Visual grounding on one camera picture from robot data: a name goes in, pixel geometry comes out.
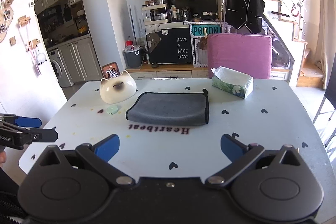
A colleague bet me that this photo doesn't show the person's hand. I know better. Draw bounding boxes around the person's hand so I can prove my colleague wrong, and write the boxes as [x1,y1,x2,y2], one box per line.
[0,151,7,166]

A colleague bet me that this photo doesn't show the cream tiered storage rack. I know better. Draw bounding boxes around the cream tiered storage rack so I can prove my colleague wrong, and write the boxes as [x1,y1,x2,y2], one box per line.
[141,2,169,26]

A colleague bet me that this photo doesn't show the black vest with white trim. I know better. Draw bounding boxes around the black vest with white trim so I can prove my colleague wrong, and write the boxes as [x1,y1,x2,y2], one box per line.
[225,0,265,34]

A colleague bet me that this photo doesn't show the folded grey towel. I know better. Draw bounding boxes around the folded grey towel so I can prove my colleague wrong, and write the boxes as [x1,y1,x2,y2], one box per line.
[125,89,210,126]

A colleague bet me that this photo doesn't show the green floral tissue box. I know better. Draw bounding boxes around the green floral tissue box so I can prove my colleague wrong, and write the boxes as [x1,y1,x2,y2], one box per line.
[211,67,254,99]

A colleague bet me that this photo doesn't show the cat face ceramic bowl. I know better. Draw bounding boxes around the cat face ceramic bowl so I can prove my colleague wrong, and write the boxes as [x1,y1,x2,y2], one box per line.
[99,70,137,104]

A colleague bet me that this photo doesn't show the orange framed picture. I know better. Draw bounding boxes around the orange framed picture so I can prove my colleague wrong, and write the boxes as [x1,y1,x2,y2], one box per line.
[101,62,120,79]

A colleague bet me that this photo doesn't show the teal potion sign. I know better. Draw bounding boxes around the teal potion sign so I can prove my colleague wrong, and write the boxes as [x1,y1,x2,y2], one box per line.
[191,24,222,37]

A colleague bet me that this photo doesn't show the pink chair back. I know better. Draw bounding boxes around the pink chair back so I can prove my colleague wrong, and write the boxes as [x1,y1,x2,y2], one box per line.
[207,34,272,79]

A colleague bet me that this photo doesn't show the grey trash bin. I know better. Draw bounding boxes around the grey trash bin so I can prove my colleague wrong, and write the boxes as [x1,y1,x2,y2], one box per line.
[124,40,143,68]

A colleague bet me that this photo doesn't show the low wooden drawer bench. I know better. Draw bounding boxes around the low wooden drawer bench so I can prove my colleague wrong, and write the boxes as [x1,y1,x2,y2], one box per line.
[126,64,209,80]

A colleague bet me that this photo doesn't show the black cabinet with white text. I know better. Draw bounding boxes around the black cabinet with white text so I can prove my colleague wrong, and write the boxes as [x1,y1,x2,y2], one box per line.
[146,28,193,65]

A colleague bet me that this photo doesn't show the washing machine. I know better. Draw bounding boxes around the washing machine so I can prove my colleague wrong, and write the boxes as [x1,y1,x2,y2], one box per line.
[48,49,74,88]

